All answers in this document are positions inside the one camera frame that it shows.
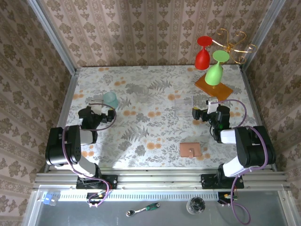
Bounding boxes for round jar of screws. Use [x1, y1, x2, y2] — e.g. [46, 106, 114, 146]
[186, 197, 206, 215]

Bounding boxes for aluminium side rail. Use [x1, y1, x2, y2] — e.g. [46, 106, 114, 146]
[44, 67, 80, 172]
[239, 65, 278, 172]

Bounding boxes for blue plastic connector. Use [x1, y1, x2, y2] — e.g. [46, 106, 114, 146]
[42, 193, 58, 206]

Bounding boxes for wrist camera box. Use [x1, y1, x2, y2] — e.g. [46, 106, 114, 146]
[89, 102, 104, 115]
[206, 98, 219, 114]

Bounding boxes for orange wooden rack base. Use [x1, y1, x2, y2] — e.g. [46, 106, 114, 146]
[194, 74, 234, 104]

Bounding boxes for grey metal shelf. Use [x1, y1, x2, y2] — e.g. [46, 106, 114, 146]
[22, 185, 298, 226]

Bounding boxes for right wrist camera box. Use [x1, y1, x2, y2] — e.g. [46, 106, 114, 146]
[206, 98, 219, 114]

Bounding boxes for frosted teal cup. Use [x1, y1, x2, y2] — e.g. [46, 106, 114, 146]
[103, 91, 119, 110]

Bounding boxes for green wine glass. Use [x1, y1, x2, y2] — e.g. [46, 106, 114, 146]
[204, 50, 230, 86]

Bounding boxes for clear glass tumbler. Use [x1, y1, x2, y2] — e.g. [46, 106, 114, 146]
[133, 84, 151, 98]

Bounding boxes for black power connector block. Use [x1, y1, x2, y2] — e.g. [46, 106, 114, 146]
[86, 192, 107, 205]
[217, 192, 236, 205]

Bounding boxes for white slotted cable duct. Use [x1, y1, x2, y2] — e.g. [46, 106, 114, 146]
[57, 192, 219, 202]

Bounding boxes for aluminium frame post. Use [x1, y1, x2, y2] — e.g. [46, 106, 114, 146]
[26, 0, 79, 75]
[239, 0, 286, 71]

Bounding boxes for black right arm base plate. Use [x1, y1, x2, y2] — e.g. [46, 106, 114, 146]
[201, 173, 245, 189]

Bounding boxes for red wine glass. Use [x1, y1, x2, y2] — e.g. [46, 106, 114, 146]
[194, 35, 214, 71]

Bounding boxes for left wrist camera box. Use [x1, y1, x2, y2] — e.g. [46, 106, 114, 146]
[89, 102, 104, 115]

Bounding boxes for gold wire glass rack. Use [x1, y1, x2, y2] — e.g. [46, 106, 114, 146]
[211, 28, 257, 90]

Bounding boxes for aluminium mounting rail beam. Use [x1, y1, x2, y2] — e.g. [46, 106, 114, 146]
[32, 167, 292, 192]

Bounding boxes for green handled ratchet wrench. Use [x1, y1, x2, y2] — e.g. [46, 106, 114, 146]
[126, 202, 161, 217]

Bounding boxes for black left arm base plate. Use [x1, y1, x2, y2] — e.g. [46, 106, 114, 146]
[76, 174, 118, 190]

